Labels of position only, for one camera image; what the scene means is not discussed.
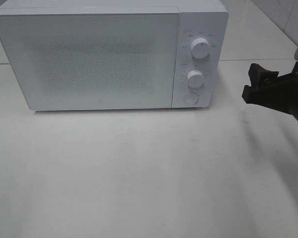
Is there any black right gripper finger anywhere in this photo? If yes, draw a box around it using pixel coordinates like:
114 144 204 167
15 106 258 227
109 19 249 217
248 63 279 87
242 74 298 117

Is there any white microwave knob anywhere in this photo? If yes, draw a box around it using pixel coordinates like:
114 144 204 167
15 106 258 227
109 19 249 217
186 70 205 88
189 36 211 59

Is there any white round door button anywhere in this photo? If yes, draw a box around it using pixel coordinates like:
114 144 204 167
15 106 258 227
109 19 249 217
184 93 199 105

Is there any white microwave door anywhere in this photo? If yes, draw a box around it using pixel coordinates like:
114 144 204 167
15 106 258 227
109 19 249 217
0 14 178 111

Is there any white microwave oven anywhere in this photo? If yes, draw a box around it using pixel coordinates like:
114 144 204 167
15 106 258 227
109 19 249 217
0 0 228 111

